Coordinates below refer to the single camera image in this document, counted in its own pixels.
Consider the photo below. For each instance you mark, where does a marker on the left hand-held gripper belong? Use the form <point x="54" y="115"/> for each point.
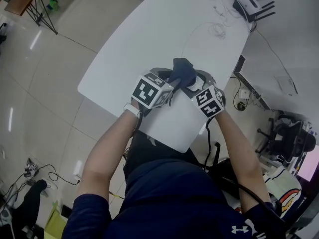
<point x="145" y="91"/>

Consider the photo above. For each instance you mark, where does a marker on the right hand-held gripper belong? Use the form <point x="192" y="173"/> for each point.
<point x="208" y="103"/>

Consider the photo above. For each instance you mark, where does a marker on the dark blue cloth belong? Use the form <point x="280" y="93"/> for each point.
<point x="182" y="71"/>

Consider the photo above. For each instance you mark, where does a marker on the person's left forearm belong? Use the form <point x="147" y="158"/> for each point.
<point x="107" y="148"/>

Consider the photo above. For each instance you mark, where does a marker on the person's right forearm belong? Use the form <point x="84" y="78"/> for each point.
<point x="239" y="158"/>

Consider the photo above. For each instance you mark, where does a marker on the white wrist watch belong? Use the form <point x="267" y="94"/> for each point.
<point x="131" y="109"/>

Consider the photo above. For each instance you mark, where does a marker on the white power adapter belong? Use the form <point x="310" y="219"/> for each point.
<point x="244" y="94"/>

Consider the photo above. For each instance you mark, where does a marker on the white paper sheet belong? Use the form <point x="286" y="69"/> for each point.
<point x="286" y="84"/>

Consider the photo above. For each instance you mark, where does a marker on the white router with black antennas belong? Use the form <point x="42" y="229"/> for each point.
<point x="250" y="5"/>

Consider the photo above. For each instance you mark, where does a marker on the black office chair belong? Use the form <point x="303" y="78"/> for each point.
<point x="290" y="138"/>

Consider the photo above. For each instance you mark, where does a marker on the person's navy shirt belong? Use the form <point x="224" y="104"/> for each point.
<point x="172" y="203"/>

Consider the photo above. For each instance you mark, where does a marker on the white striped garment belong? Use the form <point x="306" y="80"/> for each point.
<point x="284" y="190"/>

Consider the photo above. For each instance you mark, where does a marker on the pink lit monitor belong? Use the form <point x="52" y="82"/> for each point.
<point x="309" y="167"/>

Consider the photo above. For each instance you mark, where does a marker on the green toy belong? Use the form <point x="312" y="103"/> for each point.
<point x="53" y="5"/>

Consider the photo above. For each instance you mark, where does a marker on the yellow-green box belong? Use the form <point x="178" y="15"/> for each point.
<point x="56" y="220"/>

